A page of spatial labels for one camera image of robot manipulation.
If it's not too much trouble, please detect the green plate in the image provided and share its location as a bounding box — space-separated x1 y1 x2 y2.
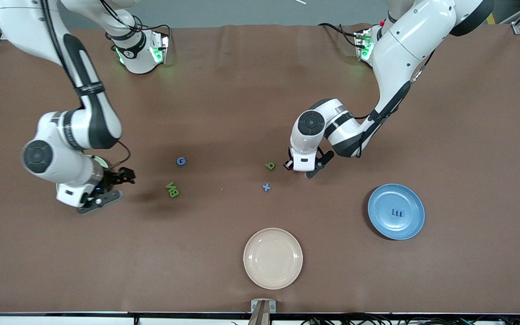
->
84 155 109 181

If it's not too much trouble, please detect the blue plate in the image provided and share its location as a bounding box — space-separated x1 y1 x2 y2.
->
367 183 426 241

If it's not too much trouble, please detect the beige plate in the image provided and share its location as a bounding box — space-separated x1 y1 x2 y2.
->
243 227 303 290

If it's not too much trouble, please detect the brown table cover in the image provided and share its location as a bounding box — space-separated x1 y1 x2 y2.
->
0 23 520 315

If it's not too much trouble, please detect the white table edge rail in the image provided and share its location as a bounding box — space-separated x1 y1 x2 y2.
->
0 311 520 325

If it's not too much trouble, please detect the black arm base cable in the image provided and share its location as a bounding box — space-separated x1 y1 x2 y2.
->
318 22 360 48

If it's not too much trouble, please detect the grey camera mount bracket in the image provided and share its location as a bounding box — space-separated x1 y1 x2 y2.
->
251 299 277 325

